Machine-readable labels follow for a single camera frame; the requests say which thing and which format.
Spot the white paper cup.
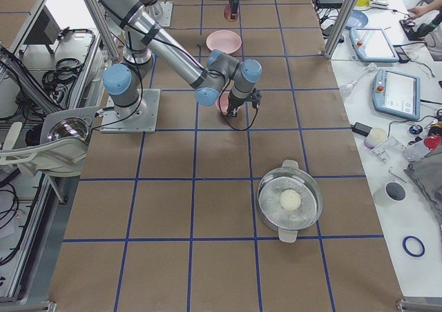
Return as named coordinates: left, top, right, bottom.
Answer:
left=373, top=182, right=406, bottom=207

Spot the red apple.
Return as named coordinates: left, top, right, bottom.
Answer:
left=224, top=8, right=238, bottom=22

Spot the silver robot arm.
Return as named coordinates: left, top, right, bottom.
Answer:
left=98, top=0, right=262, bottom=117

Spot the steel mixing bowl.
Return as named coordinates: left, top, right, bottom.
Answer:
left=47, top=117, right=89, bottom=142

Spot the black power adapter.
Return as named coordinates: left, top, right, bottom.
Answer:
left=315, top=0, right=344, bottom=9

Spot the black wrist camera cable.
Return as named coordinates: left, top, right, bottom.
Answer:
left=222, top=101, right=260, bottom=132

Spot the blue teach pendant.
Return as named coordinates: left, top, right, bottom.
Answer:
left=349, top=28, right=399, bottom=63
left=372, top=69, right=421, bottom=121

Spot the pink plate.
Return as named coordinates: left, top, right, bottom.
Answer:
left=206, top=30, right=242, bottom=55

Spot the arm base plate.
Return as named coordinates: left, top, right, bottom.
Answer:
left=99, top=88, right=161, bottom=133

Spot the light blue plate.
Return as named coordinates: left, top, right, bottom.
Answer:
left=345, top=10, right=369, bottom=30

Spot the pink bowl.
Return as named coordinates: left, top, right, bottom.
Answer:
left=215, top=92, right=241, bottom=117

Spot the steel pot with lid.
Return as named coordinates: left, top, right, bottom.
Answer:
left=256, top=159, right=323, bottom=243

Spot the white bun in pot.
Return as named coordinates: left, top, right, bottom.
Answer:
left=280, top=189, right=301, bottom=211

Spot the blue rubber ring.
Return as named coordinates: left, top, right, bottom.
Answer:
left=402, top=235, right=425, bottom=257

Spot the aluminium frame post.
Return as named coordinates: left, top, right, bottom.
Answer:
left=323, top=0, right=357, bottom=59

